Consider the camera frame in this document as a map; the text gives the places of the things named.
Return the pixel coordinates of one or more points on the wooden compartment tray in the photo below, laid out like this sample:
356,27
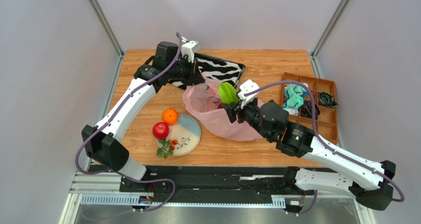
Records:
326,124

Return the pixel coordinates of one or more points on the green star fruit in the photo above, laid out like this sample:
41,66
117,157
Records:
227,93

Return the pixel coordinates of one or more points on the aluminium frame rail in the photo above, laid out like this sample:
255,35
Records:
109,199

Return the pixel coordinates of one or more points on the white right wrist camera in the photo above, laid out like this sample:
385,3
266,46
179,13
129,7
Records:
246,92

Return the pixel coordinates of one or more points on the pink printed plastic bag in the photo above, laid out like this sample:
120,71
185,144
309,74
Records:
199,102

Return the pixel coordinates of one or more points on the black rolled socks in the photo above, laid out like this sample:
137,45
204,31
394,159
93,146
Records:
306,110

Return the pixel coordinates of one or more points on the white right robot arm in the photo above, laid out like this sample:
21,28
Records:
367,181

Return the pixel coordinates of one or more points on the orange fruit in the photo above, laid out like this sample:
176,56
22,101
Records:
170,116

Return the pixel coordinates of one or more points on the white floral plate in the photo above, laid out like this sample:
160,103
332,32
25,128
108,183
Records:
185,135

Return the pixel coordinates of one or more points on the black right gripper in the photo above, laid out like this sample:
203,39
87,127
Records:
233,111

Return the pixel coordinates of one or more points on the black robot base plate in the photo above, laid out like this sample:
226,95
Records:
214,184

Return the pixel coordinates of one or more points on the teal and white socks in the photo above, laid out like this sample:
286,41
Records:
294,95

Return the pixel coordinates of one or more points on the red apple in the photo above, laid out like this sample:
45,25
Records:
160,130

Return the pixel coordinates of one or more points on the green leafy sprig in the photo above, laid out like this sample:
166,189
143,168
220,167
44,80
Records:
166,148

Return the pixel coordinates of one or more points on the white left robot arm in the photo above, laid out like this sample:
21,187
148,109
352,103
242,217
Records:
171,62

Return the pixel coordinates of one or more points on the zebra striped cloth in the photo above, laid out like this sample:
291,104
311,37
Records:
220,70

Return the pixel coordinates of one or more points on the dark blue patterned socks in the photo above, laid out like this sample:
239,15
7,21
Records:
327,100

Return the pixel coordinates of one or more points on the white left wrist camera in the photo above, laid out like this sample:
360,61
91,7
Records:
189,48

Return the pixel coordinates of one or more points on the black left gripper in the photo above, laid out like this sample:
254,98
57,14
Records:
195,77

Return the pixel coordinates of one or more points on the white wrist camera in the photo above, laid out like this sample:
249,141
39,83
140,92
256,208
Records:
246,92
189,48

